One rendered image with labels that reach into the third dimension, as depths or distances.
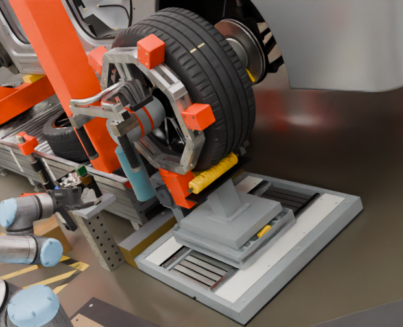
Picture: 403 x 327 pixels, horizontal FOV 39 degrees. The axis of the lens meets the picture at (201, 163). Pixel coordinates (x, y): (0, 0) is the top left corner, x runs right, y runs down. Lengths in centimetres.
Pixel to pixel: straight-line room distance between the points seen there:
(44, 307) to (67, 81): 115
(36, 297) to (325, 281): 118
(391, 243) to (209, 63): 109
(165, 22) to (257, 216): 94
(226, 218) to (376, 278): 70
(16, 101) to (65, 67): 201
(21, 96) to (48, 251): 286
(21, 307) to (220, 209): 108
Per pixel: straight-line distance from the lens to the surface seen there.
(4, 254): 183
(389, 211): 275
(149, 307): 272
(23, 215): 200
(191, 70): 208
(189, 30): 219
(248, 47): 254
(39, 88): 469
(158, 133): 256
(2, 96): 461
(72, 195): 208
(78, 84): 268
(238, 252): 253
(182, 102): 212
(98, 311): 233
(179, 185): 240
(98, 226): 298
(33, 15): 261
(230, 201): 260
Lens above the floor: 158
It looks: 25 degrees down
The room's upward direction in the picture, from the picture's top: 22 degrees counter-clockwise
